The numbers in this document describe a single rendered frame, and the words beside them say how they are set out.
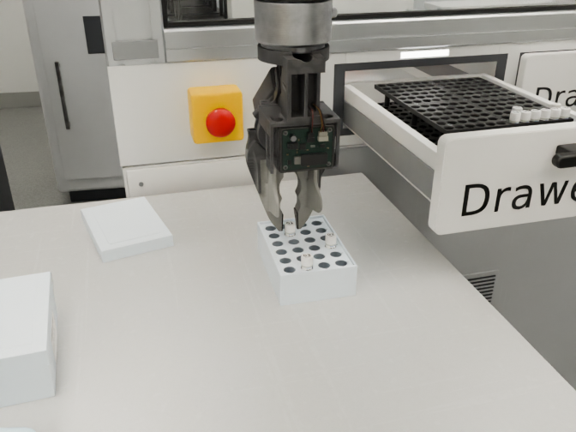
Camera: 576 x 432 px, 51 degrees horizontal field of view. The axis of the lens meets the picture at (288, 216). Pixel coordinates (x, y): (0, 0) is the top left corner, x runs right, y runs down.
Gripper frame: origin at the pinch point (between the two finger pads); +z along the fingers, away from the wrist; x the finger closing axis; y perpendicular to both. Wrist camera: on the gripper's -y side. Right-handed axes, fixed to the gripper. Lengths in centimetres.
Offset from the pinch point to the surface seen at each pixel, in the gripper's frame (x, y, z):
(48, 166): -65, -236, 82
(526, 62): 45, -24, -10
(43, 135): -74, -287, 83
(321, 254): 2.4, 6.0, 2.0
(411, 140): 15.7, -2.2, -7.3
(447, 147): 14.2, 9.0, -10.5
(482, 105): 29.3, -9.9, -8.5
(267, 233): -2.5, 0.1, 2.0
